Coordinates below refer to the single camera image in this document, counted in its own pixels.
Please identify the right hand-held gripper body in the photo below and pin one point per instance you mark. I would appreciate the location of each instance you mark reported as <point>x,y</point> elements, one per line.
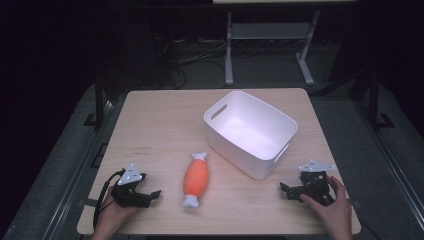
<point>315,181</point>

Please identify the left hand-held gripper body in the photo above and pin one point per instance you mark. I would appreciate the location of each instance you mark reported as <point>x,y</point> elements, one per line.
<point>129,175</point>

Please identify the orange plush bone toy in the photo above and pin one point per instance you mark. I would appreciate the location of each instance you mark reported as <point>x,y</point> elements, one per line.
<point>196,180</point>

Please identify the white plastic bin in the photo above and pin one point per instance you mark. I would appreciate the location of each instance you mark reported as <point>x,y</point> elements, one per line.
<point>250,133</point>

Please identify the person's right hand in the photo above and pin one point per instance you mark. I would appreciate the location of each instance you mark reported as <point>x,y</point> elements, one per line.
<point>333,210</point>

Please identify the person's left hand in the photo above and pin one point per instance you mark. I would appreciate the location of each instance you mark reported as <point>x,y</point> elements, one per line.
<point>113,213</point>

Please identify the grey metal table stand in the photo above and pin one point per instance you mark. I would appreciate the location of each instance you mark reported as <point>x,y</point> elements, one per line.
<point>270,31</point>

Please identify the black metal post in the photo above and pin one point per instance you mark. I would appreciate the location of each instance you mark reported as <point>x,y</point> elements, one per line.
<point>374,100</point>
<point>99,100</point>

